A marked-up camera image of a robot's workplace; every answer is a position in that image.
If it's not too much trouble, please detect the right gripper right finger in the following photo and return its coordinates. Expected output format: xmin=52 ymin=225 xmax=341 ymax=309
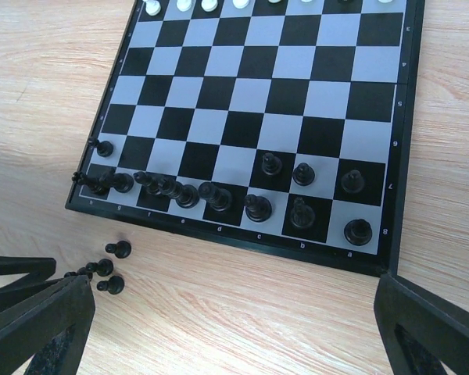
xmin=374 ymin=273 xmax=469 ymax=374

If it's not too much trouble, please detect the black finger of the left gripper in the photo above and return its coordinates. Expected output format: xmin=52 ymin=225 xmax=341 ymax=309
xmin=0 ymin=255 xmax=58 ymax=313

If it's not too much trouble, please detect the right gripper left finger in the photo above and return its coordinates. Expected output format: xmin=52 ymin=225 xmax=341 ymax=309
xmin=0 ymin=276 xmax=95 ymax=374

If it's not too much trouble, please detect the black rook piece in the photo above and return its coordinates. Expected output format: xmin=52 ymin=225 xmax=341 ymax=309
xmin=71 ymin=171 xmax=109 ymax=195

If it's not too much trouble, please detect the black pawn bottom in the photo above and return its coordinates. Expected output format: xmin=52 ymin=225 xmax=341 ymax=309
xmin=88 ymin=137 xmax=113 ymax=157

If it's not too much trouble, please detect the black pawn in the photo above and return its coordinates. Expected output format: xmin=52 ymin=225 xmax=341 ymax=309
xmin=341 ymin=170 xmax=365 ymax=194
xmin=261 ymin=152 xmax=283 ymax=177
xmin=96 ymin=276 xmax=125 ymax=295
xmin=292 ymin=162 xmax=315 ymax=186
xmin=63 ymin=271 xmax=93 ymax=280
xmin=105 ymin=240 xmax=132 ymax=259
xmin=88 ymin=137 xmax=113 ymax=157
xmin=85 ymin=259 xmax=114 ymax=277

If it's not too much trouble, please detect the black chess king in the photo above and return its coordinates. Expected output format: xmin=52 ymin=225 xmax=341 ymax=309
xmin=158 ymin=177 xmax=199 ymax=209

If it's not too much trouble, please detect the black knight piece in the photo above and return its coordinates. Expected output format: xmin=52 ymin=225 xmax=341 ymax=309
xmin=290 ymin=197 xmax=316 ymax=230

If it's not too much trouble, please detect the black chess queen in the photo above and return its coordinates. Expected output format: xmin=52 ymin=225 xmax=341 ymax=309
xmin=198 ymin=182 xmax=232 ymax=212

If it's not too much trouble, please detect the black chess bishop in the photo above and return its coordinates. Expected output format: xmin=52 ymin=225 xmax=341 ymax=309
xmin=244 ymin=194 xmax=272 ymax=223

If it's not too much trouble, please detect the black and silver chessboard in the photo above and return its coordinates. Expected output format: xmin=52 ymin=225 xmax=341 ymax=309
xmin=66 ymin=1 xmax=424 ymax=276

